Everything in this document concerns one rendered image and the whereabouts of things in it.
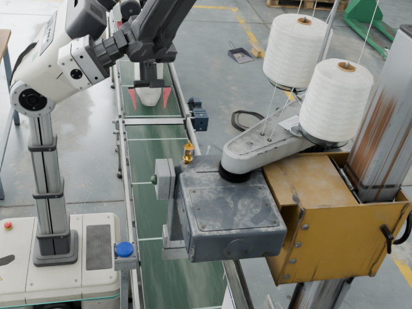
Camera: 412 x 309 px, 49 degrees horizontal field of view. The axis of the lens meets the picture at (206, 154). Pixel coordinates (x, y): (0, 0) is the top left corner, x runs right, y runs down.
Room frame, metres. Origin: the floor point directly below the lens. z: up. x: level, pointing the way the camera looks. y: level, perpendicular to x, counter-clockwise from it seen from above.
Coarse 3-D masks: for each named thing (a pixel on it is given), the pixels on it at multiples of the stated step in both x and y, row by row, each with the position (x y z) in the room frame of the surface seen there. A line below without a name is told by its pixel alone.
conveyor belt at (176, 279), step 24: (144, 144) 2.28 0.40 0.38; (168, 144) 2.32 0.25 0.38; (144, 168) 2.05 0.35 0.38; (144, 192) 1.84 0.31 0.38; (144, 216) 1.66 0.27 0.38; (144, 240) 1.50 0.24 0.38; (144, 264) 1.35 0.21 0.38; (168, 264) 1.37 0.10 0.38; (192, 264) 1.39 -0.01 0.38; (216, 264) 1.41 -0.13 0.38; (144, 288) 1.22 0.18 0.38; (168, 288) 1.24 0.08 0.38; (192, 288) 1.26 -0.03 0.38; (216, 288) 1.28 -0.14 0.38
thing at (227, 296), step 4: (228, 284) 0.85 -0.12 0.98; (228, 292) 0.84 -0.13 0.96; (224, 296) 0.86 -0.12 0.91; (228, 296) 0.83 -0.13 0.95; (224, 300) 0.85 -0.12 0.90; (228, 300) 0.83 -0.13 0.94; (232, 300) 0.80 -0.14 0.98; (224, 304) 0.84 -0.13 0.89; (228, 304) 0.82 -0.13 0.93; (232, 304) 0.79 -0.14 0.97; (224, 308) 0.84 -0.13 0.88; (228, 308) 0.81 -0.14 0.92; (232, 308) 0.79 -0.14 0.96
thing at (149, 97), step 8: (136, 64) 2.81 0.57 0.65; (160, 64) 2.79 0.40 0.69; (136, 72) 2.80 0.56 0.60; (160, 72) 2.79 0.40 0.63; (136, 88) 2.80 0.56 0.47; (144, 88) 2.75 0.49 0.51; (152, 88) 2.76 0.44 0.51; (160, 88) 2.80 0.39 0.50; (144, 96) 2.75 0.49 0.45; (152, 96) 2.76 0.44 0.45; (144, 104) 2.73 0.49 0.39; (152, 104) 2.74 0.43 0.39
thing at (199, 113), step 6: (192, 102) 2.83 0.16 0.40; (198, 102) 2.82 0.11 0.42; (192, 108) 2.81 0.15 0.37; (198, 108) 2.80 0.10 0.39; (192, 114) 2.75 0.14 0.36; (198, 114) 2.70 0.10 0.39; (204, 114) 2.71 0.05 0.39; (192, 120) 2.68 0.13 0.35; (198, 120) 2.66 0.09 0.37; (204, 120) 2.67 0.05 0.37; (198, 126) 2.66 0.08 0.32; (204, 126) 2.67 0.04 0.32
